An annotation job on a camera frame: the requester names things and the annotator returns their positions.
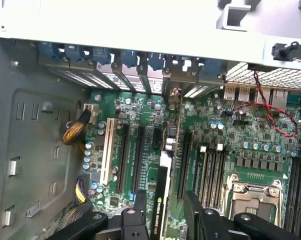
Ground metal CPU socket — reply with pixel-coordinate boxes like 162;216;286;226
225;173;289;228

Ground white expansion slot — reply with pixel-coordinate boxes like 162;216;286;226
99;117;116;186

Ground short black expansion slot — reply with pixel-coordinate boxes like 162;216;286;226
151;128;164;150

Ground green motherboard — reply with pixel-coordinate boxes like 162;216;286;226
81;84;301;240

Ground white power connector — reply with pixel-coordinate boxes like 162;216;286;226
82;103;99;124

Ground metal expansion slot cover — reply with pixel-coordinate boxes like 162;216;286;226
182;72;228;99
67;61;121;90
38;57;93;88

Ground open grey PC case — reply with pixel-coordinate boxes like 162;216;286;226
0;0;301;240

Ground grey parts rack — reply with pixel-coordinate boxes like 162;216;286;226
215;0;301;40

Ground purple yellow wires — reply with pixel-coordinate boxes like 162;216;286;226
74;178;88;205

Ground mesh sleeved cable bundle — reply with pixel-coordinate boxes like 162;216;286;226
55;203;93;233

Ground yellow black braided power cable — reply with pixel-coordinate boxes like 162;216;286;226
61;108;93;146

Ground red black twisted wire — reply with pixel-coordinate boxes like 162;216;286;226
227;70;299;138

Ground black intrusion switch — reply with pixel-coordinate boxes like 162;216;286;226
247;41;301;73

